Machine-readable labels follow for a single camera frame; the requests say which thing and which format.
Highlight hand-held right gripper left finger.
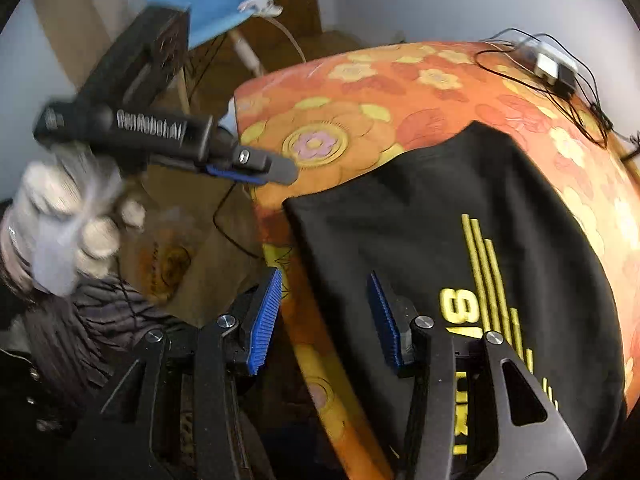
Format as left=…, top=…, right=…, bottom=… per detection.
left=65, top=267, right=284, bottom=480

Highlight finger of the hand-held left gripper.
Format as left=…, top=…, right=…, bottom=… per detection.
left=202, top=142, right=301, bottom=187

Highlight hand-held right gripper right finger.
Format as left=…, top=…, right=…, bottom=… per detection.
left=367, top=272, right=588, bottom=480

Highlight black pants with yellow stripes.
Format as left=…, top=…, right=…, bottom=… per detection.
left=282, top=120, right=628, bottom=480

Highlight person's left forearm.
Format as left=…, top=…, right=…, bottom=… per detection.
left=0, top=260, right=176, bottom=401

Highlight person's left hand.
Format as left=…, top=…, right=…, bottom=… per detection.
left=7, top=152, right=148, bottom=296

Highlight brown paper bag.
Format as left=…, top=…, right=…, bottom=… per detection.
left=120, top=170, right=273, bottom=331

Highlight orange floral bedsheet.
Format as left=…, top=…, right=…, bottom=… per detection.
left=234, top=41, right=640, bottom=480

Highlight white plastic clip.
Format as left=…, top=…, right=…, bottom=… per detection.
left=238, top=0, right=282, bottom=17

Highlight black plug adapter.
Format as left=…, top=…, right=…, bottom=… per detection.
left=554, top=62, right=580, bottom=99

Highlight thin black cable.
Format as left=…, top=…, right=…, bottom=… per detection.
left=214, top=182, right=263, bottom=261

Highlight white cable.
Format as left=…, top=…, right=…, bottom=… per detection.
left=252, top=0, right=307, bottom=64

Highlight black power cables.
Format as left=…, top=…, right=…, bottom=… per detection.
left=472, top=30, right=640, bottom=161

